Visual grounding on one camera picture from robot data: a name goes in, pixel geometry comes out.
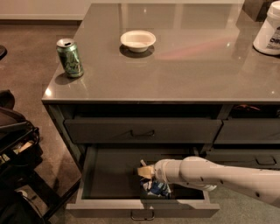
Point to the white paper bowl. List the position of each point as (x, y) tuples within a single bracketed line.
[(138, 41)]

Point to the white plastic canister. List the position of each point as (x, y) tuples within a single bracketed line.
[(268, 38)]

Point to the blue chip bag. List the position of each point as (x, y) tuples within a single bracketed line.
[(156, 188)]

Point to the open grey middle drawer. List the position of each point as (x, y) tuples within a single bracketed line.
[(110, 186)]

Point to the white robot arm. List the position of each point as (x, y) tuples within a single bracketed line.
[(202, 174)]

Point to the closed grey top drawer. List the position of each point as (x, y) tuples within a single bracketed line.
[(100, 130)]

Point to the green soda can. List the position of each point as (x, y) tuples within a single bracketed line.
[(69, 57)]

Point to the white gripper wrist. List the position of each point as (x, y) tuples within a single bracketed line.
[(160, 172)]

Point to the grey right top drawer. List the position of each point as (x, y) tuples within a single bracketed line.
[(249, 131)]

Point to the grey right middle drawer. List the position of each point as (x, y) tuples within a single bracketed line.
[(262, 159)]

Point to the grey counter cabinet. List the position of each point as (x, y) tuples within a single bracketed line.
[(202, 65)]

